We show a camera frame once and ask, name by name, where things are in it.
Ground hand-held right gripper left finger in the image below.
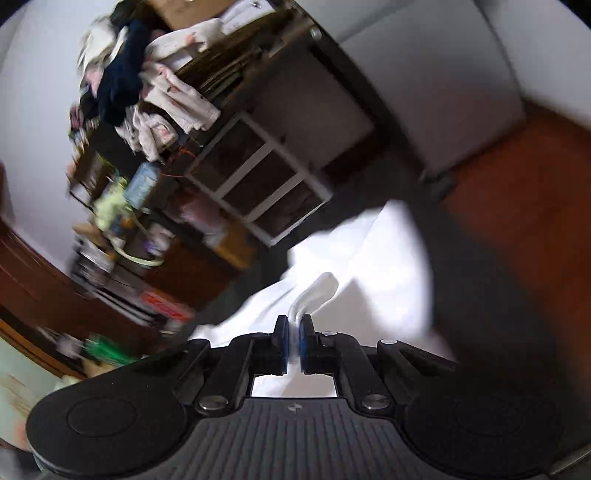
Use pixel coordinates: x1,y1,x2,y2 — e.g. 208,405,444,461
173,315,293,416

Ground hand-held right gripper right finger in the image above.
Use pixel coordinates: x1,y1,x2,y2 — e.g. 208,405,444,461
299,314,462,415

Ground white garment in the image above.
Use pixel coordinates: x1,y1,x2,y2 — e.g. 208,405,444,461
187,199,455,400

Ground pile of pale clothes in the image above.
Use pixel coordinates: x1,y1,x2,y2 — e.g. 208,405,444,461
76,16,227,163

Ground yellow box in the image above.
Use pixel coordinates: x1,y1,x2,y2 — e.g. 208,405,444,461
216,225,258,269

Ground brown wooden cabinet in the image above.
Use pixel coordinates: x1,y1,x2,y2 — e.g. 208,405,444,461
148,231,246,315

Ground red flat box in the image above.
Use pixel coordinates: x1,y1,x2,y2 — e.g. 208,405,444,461
140,290,195,325

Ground white framed cube shelf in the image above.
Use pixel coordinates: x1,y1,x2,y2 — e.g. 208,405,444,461
185,111,334,248

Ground green package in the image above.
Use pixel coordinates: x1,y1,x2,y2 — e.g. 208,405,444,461
87,336,140,366

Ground pale blue carton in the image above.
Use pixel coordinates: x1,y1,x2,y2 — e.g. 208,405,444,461
124,161,161,209

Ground pale green bag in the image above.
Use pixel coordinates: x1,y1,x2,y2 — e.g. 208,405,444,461
93,176,136,232

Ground wooden framed pale panel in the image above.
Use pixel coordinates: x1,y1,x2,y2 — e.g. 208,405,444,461
0,318,88,462

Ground cluttered black shelf unit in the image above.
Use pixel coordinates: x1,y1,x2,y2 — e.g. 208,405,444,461
67,104,195,329

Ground grey refrigerator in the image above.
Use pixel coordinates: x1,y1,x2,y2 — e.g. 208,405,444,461
339,0,528,182

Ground stack of flattened cardboard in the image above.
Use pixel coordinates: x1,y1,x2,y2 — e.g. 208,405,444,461
177,8,315,103

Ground black metal rack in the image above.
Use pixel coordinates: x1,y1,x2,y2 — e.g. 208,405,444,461
175,0,459,200

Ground navy blue cloth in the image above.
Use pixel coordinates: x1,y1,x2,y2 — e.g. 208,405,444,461
93,17,154,126

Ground brown cardboard box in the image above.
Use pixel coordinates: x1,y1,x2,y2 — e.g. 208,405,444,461
147,0,237,31

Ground pale green hose loop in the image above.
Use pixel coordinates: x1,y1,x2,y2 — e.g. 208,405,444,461
110,216,165,269

